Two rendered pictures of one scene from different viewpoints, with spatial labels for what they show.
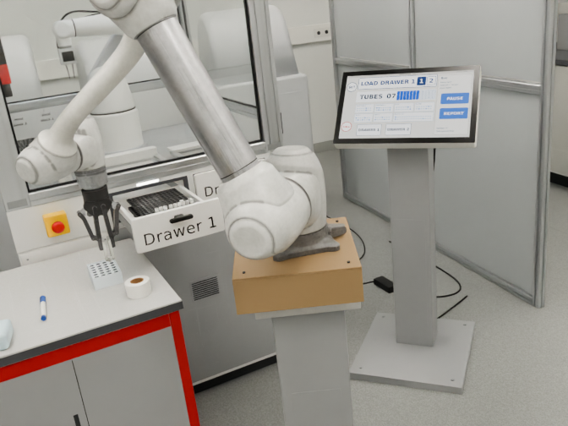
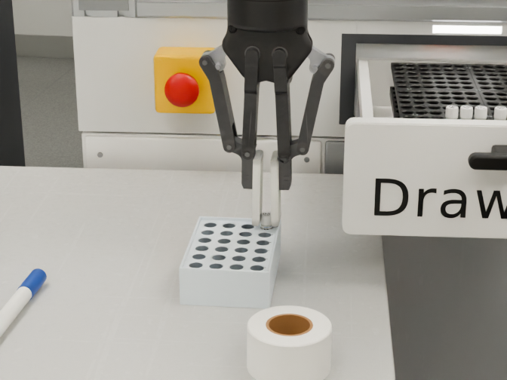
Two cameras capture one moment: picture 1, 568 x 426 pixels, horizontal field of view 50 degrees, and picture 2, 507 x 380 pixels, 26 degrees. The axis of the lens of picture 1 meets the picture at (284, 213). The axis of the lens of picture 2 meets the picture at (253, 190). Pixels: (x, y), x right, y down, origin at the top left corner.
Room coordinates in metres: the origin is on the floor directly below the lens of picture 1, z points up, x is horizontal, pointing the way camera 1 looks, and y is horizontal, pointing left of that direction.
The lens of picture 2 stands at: (0.87, 0.07, 1.23)
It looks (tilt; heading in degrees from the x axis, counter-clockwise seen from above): 21 degrees down; 29
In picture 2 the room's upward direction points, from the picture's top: straight up
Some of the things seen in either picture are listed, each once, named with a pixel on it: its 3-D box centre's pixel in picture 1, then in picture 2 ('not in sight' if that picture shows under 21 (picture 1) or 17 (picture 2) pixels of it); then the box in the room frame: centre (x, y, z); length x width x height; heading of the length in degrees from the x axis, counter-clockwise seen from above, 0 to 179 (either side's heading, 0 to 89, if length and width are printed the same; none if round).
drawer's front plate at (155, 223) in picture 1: (179, 225); (502, 179); (1.80, 0.33, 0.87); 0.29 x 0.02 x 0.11; 115
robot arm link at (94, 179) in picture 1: (91, 177); not in sight; (1.76, 0.55, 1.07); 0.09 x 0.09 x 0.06
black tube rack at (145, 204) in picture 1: (161, 210); (475, 118); (1.98, 0.41, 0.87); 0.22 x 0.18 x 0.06; 25
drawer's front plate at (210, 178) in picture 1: (232, 180); not in sight; (2.22, 0.18, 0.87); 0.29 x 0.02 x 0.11; 115
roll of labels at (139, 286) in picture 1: (138, 286); (289, 346); (1.58, 0.43, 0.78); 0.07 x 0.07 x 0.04
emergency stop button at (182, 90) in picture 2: (57, 226); (182, 88); (1.90, 0.74, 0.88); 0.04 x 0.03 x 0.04; 115
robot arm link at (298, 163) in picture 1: (293, 187); not in sight; (1.55, -0.03, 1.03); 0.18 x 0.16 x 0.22; 158
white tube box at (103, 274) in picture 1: (104, 273); (232, 260); (1.70, 0.56, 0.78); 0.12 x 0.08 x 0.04; 23
